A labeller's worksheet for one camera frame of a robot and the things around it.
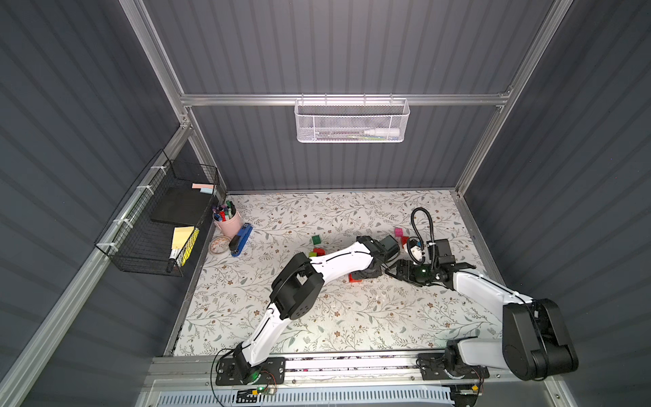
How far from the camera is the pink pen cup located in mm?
982

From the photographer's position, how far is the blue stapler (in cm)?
100

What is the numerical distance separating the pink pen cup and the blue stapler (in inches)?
0.6
